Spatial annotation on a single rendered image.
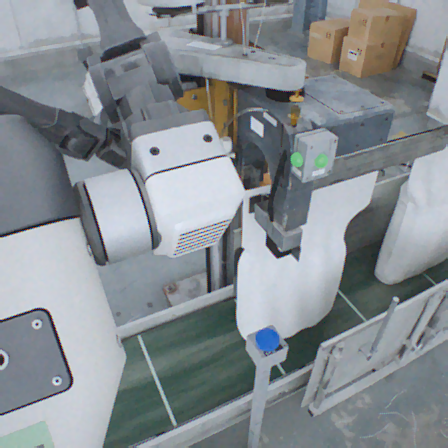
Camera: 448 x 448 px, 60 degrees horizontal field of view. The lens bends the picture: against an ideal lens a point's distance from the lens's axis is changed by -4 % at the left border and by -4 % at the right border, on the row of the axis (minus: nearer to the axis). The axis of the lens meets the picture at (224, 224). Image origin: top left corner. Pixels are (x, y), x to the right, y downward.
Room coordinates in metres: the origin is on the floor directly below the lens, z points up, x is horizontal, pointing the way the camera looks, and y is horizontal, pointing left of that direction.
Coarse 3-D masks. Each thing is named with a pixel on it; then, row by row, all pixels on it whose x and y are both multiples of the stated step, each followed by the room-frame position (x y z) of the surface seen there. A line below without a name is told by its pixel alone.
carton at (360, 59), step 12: (348, 36) 5.09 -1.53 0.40; (348, 48) 4.97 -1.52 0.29; (360, 48) 4.81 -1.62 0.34; (372, 48) 4.81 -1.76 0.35; (384, 48) 4.93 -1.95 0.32; (396, 48) 5.06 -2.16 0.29; (348, 60) 4.94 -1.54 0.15; (360, 60) 4.78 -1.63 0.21; (372, 60) 4.83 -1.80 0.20; (384, 60) 4.95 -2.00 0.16; (348, 72) 4.92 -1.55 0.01; (360, 72) 4.76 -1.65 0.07; (372, 72) 4.86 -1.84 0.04; (384, 72) 4.98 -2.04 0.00
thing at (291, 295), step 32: (256, 192) 0.88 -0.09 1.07; (320, 192) 0.98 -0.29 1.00; (352, 192) 1.03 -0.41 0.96; (256, 224) 0.88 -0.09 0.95; (320, 224) 0.98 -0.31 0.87; (256, 256) 0.85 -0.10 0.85; (288, 256) 0.88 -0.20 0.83; (320, 256) 0.90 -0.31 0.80; (256, 288) 0.82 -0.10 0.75; (288, 288) 0.84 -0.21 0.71; (320, 288) 0.90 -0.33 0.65; (256, 320) 0.81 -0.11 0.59; (288, 320) 0.85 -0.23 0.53; (320, 320) 0.94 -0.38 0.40
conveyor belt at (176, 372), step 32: (352, 256) 1.32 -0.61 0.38; (352, 288) 1.12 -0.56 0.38; (384, 288) 1.12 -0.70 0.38; (416, 288) 1.12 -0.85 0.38; (192, 320) 0.96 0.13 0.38; (224, 320) 0.96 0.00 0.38; (352, 320) 0.96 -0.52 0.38; (128, 352) 0.81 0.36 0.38; (160, 352) 0.81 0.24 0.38; (192, 352) 0.81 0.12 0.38; (224, 352) 0.82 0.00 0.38; (288, 352) 0.81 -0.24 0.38; (128, 384) 0.68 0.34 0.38; (160, 384) 0.68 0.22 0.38; (192, 384) 0.69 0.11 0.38; (224, 384) 0.69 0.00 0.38; (128, 416) 0.56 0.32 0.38; (160, 416) 0.57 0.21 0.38; (192, 416) 0.57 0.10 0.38
